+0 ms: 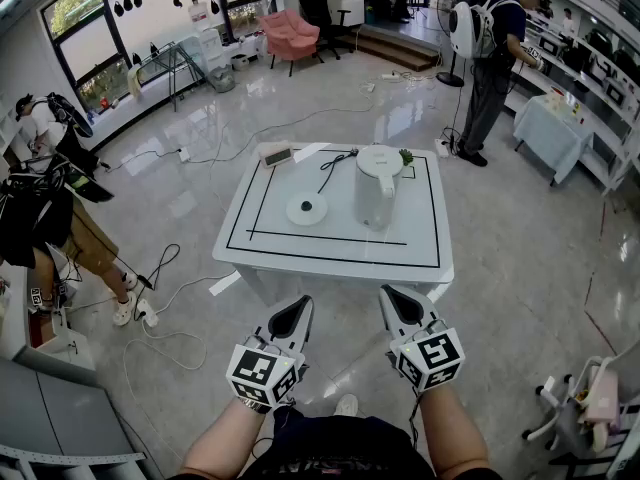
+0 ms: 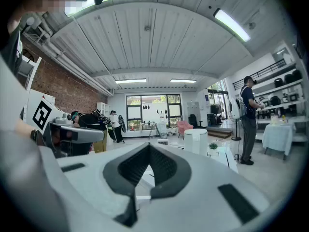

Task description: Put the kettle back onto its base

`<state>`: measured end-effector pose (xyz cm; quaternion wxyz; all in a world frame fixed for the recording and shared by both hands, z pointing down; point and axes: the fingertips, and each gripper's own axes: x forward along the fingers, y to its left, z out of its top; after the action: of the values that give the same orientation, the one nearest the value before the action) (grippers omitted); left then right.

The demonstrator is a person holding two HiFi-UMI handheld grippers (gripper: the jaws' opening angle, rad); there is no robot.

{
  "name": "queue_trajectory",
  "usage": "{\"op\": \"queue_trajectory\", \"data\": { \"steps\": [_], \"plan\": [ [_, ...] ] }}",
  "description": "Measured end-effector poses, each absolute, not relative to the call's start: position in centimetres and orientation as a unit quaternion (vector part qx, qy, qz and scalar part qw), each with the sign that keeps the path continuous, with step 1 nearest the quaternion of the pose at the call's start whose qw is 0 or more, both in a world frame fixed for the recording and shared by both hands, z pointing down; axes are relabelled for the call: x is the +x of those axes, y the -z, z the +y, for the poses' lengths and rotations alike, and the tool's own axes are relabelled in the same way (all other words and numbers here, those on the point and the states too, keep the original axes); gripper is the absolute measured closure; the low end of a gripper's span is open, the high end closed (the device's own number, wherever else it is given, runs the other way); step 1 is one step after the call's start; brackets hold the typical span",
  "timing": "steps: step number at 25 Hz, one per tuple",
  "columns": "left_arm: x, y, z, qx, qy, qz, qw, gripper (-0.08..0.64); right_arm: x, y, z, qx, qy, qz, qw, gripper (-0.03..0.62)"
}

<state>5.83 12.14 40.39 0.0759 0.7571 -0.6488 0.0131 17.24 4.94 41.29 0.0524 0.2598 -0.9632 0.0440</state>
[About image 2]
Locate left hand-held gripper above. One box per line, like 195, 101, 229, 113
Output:
23, 89, 105, 158

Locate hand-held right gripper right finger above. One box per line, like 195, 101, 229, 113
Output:
136, 144, 269, 232

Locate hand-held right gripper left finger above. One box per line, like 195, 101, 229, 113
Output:
48, 143, 151, 232

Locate white electric kettle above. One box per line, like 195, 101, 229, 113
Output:
184, 129, 208, 156

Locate person's left forearm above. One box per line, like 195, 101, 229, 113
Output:
14, 119, 37, 141

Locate white open bookshelf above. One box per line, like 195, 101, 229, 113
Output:
96, 102, 110, 120

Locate pink armchair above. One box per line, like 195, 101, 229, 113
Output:
177, 120, 194, 140

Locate metal wristwatch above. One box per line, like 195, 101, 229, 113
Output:
30, 129, 46, 146

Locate black office chair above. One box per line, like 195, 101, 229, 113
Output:
188, 114, 205, 130

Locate wooden steps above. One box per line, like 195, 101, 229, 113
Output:
207, 126, 234, 139

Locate large black-framed window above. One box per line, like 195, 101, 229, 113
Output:
126, 94, 183, 130

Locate white lockers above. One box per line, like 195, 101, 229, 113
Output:
186, 101, 201, 120

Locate white ceiling pipes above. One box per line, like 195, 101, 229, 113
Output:
23, 12, 114, 97

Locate standing floor fan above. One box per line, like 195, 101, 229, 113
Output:
227, 97, 242, 142

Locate white metal rack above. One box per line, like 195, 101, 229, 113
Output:
16, 56, 43, 120

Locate white backpack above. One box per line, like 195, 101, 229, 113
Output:
235, 96, 247, 118

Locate table with white cloth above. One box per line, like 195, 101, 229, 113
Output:
262, 122, 297, 160

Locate person's black t-shirt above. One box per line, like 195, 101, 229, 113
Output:
0, 28, 24, 76

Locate white shelf unit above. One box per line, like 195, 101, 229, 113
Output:
251, 61, 309, 142

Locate black railing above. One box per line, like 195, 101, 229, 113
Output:
232, 58, 287, 91

